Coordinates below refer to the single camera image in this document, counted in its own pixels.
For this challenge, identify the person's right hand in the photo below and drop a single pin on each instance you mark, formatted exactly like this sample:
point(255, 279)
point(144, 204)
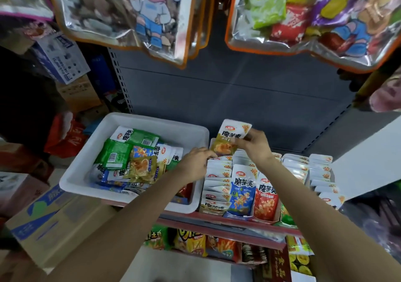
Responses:
point(257, 147)

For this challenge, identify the person's left hand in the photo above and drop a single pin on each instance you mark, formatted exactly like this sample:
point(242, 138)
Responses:
point(194, 164)

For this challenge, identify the green display box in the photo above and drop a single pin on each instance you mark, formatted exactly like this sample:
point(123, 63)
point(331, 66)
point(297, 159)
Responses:
point(294, 163)

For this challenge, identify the gold display box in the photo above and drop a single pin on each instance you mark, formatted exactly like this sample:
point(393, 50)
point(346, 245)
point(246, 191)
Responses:
point(216, 211)

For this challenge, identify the pile of snack packets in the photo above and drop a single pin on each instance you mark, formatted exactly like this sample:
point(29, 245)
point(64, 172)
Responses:
point(131, 156)

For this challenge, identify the blue display box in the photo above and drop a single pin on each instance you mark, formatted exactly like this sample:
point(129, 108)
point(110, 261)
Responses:
point(241, 217)

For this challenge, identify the red display box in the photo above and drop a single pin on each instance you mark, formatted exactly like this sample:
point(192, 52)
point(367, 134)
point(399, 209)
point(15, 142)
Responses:
point(266, 221)

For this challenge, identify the white plastic bin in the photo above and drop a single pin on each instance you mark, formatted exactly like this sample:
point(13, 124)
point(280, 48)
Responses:
point(78, 172)

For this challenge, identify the person's right forearm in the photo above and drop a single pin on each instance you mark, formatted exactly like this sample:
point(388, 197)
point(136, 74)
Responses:
point(332, 228)

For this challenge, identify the person's left forearm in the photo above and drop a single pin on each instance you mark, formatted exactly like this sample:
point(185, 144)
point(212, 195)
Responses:
point(113, 235)

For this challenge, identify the yellow snack packets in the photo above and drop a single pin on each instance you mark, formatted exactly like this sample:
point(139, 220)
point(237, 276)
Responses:
point(299, 253)

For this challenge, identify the hanging yellow green snack bags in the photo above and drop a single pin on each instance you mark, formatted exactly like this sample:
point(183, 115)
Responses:
point(369, 75)

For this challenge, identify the plain brown cardboard carton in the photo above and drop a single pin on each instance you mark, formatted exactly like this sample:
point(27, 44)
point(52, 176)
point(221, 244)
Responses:
point(78, 94)

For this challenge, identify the blue print cardboard carton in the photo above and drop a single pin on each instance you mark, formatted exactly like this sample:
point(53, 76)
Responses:
point(59, 225)

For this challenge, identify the orange trimmed toy snack bag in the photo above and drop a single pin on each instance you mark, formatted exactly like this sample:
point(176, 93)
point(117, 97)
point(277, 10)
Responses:
point(125, 9)

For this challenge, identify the white blue carton box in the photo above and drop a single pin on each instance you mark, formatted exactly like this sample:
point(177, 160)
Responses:
point(59, 56)

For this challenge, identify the row of orange chip bags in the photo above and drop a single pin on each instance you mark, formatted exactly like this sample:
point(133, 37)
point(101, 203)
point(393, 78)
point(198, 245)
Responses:
point(194, 244)

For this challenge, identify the dark red white-label carton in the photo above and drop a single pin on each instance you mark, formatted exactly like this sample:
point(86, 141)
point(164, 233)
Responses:
point(279, 266)

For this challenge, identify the red plastic bag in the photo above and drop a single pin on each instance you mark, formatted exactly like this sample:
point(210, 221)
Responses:
point(66, 137)

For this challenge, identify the black plastic wrapped bundle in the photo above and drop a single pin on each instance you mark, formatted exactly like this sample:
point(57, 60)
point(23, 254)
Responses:
point(373, 228)

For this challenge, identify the hanging pink candy bag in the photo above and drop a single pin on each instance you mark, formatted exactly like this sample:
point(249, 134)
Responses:
point(388, 94)

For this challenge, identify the orange trimmed colourful candy bag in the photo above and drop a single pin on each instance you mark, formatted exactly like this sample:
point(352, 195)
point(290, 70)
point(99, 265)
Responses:
point(313, 9)

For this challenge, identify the pale printed carton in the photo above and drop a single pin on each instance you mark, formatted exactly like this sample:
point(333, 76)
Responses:
point(22, 191)

